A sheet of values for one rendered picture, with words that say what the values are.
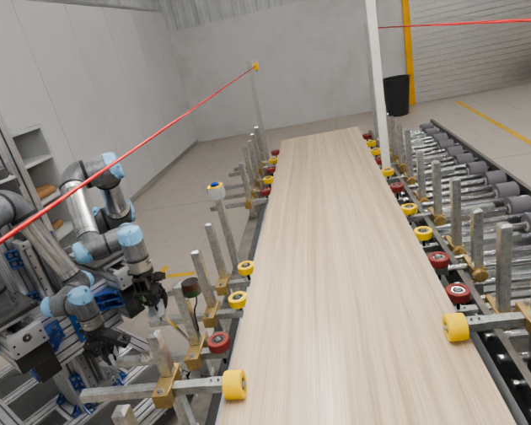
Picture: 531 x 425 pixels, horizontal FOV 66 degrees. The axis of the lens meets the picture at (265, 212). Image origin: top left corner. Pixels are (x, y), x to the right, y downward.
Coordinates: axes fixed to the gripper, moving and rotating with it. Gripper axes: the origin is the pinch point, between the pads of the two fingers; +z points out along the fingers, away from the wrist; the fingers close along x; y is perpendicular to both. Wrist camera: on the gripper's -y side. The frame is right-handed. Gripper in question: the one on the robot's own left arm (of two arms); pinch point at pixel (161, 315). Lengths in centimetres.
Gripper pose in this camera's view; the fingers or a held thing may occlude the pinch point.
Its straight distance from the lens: 154.8
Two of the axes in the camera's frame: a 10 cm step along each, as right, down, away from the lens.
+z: 2.1, 9.2, 3.3
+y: -1.1, 3.6, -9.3
